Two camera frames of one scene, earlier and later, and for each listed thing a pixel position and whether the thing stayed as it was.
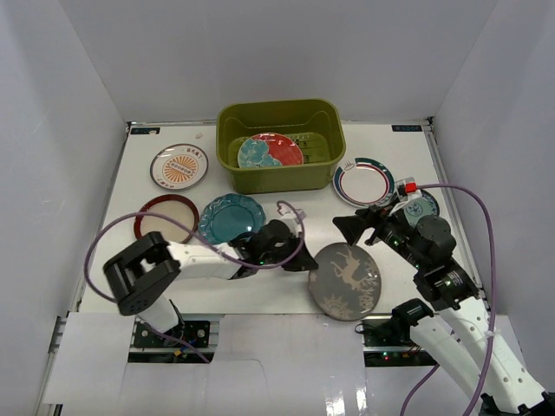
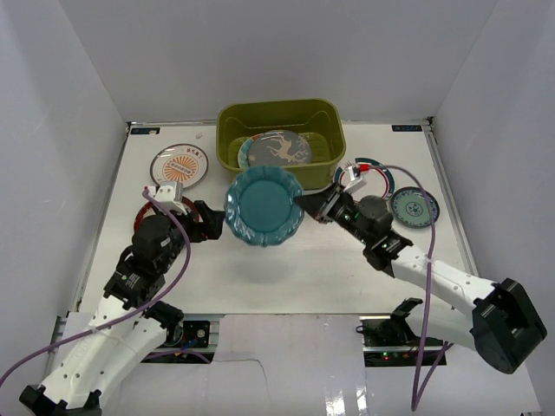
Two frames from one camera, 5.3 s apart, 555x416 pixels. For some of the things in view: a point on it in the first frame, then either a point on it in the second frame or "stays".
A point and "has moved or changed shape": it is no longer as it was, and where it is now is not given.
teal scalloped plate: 227,216 has moved or changed shape
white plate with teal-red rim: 363,182 stays
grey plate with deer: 346,286 to 279,147
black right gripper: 353,226 to 321,204
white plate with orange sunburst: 178,166 stays
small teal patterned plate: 421,207 stays
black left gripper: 294,253 to 201,221
